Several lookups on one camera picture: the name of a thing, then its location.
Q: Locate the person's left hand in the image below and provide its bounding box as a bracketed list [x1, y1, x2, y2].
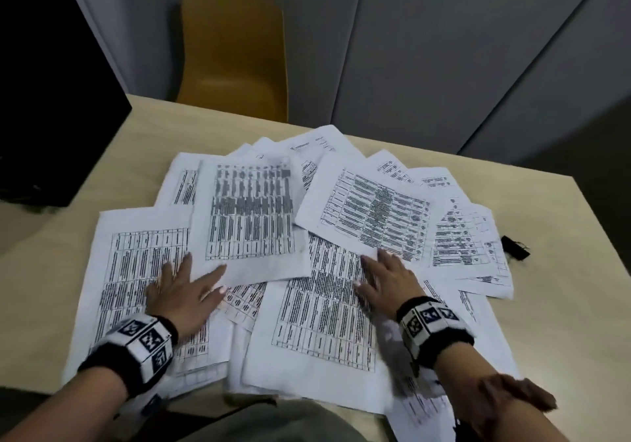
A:
[144, 252, 229, 347]

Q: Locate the person's right hand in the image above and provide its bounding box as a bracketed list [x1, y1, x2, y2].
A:
[354, 248, 426, 327]

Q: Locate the pile of printed papers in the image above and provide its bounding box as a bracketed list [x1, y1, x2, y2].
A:
[61, 125, 523, 442]

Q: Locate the black binder clip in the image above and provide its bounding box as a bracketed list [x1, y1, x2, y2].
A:
[500, 235, 531, 261]

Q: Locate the person's left forearm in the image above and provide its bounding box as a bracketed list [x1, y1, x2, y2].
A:
[0, 365, 130, 442]

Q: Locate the person's right forearm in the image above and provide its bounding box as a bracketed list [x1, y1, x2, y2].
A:
[433, 343, 568, 442]

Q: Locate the grey green shirt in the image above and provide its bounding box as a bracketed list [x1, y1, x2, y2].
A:
[162, 397, 371, 442]

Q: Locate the brown scrunchie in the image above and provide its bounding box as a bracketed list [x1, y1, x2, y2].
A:
[463, 372, 558, 435]

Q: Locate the black monitor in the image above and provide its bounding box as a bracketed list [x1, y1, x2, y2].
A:
[0, 0, 133, 209]

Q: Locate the yellow plastic chair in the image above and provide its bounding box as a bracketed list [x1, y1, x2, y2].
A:
[175, 0, 289, 123]

